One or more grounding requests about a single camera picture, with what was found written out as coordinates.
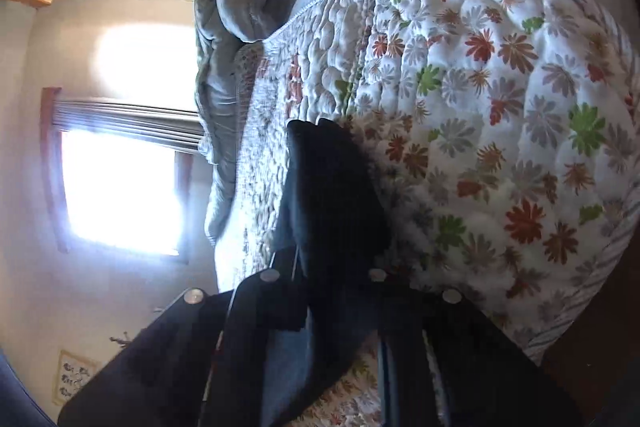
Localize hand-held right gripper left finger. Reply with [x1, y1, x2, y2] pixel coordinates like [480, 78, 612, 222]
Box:
[57, 247, 308, 427]

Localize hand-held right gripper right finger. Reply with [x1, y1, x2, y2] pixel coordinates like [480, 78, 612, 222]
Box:
[367, 271, 583, 427]

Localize black pants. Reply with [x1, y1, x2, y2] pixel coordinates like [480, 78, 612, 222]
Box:
[260, 118, 393, 427]

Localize wooden framed window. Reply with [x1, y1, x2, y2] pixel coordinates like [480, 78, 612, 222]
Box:
[42, 87, 201, 264]

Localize bed with floral quilt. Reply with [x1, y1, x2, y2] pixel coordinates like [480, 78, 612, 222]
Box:
[215, 0, 640, 427]

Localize grey window curtain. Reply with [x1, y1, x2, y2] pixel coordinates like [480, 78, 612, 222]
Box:
[52, 101, 207, 154]

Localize grey-blue comforter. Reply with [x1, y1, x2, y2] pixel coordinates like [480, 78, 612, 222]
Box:
[192, 0, 313, 248]

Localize framed wall picture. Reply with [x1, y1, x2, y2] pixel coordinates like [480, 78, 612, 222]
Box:
[54, 349, 102, 408]

